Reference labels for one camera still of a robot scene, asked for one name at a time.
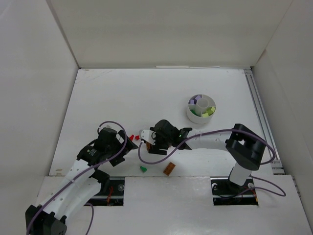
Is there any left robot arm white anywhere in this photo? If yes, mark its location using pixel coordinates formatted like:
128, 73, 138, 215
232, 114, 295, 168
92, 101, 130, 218
25, 127, 138, 235

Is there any pale yellow-green lego brick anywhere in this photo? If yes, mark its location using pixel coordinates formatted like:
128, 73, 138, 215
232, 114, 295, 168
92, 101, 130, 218
201, 106, 216, 118

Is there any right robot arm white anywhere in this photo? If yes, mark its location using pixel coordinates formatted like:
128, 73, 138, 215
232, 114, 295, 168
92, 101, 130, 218
140, 119, 266, 186

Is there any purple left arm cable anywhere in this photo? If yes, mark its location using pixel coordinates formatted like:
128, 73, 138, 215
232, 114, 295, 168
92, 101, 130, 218
25, 121, 129, 235

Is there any small green lego piece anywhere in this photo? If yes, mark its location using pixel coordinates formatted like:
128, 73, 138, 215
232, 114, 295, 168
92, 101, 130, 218
140, 166, 147, 172

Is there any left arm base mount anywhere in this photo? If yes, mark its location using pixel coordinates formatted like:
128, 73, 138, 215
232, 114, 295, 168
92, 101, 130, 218
88, 177, 125, 207

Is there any white round divided container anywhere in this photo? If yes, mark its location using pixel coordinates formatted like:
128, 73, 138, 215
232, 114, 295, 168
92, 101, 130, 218
186, 94, 216, 124

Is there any aluminium rail right edge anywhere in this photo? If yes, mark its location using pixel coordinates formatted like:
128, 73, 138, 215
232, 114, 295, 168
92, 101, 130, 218
244, 69, 285, 175

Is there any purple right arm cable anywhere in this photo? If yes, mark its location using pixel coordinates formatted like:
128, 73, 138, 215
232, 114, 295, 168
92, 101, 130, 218
138, 129, 287, 198

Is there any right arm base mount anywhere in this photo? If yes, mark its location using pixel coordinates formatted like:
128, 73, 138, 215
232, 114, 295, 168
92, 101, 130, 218
210, 177, 259, 206

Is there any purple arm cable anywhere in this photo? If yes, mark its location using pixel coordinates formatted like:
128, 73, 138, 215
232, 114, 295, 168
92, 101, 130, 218
138, 129, 287, 198
25, 121, 129, 235

